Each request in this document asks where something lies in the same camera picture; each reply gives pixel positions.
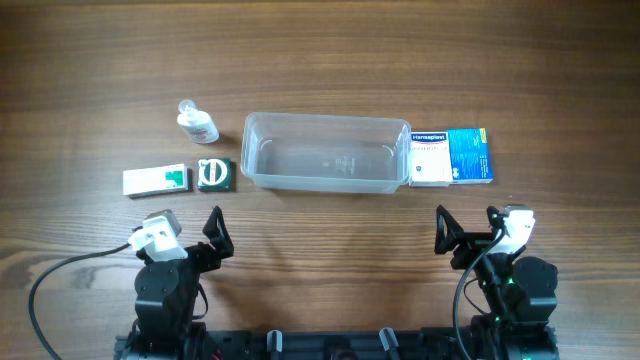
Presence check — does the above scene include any white green medicine box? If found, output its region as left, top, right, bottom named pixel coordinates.
left=122, top=164, right=189, bottom=198

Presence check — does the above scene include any blue medicine box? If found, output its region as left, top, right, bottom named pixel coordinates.
left=447, top=128, right=494, bottom=184

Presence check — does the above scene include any white Hansaplast plaster box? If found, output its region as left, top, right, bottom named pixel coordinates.
left=409, top=132, right=453, bottom=187

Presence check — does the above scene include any clear plastic container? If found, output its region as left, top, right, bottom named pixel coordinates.
left=240, top=112, right=411, bottom=194

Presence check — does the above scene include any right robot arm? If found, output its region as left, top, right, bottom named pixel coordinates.
left=434, top=205, right=559, bottom=360

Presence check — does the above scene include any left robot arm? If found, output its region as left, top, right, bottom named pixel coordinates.
left=114, top=207, right=234, bottom=359

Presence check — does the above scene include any green round-logo box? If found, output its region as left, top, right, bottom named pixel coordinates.
left=197, top=158, right=233, bottom=192

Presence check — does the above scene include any white hand sanitizer bottle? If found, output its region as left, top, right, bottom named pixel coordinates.
left=177, top=99, right=219, bottom=144

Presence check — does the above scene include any black right camera cable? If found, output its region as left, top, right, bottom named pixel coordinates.
left=452, top=227, right=506, bottom=360

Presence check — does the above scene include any black camera cable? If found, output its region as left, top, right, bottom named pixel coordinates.
left=452, top=227, right=506, bottom=360
left=28, top=242, right=132, bottom=360

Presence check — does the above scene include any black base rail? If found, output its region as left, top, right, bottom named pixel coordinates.
left=113, top=327, right=560, bottom=360

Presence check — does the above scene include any black left camera cable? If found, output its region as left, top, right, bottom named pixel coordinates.
left=28, top=242, right=132, bottom=360

